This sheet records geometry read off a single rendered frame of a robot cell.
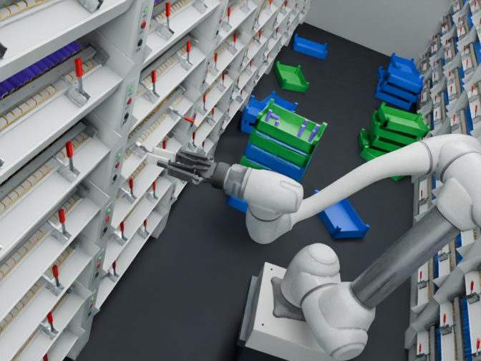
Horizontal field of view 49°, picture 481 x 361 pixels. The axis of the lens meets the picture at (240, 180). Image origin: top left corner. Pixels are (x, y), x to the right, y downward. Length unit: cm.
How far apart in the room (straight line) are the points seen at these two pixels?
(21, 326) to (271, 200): 70
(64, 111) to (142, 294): 128
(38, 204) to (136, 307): 111
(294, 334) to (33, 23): 137
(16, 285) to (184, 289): 114
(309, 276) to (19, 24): 123
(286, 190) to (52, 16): 75
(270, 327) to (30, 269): 90
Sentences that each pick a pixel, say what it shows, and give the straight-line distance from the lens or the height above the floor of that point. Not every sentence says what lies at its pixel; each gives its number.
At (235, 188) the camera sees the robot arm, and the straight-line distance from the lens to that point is 142.
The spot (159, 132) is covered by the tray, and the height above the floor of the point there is 74.
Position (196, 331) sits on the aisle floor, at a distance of 217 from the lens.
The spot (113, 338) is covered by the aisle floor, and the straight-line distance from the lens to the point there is 209.
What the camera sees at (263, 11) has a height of 75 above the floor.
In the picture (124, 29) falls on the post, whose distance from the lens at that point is 119.
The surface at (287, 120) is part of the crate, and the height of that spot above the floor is 48.
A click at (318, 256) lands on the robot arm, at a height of 58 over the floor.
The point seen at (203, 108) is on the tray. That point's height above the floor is 57.
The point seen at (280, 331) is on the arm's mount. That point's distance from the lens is 189.
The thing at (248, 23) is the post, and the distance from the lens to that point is 259.
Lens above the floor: 172
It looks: 36 degrees down
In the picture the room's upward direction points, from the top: 20 degrees clockwise
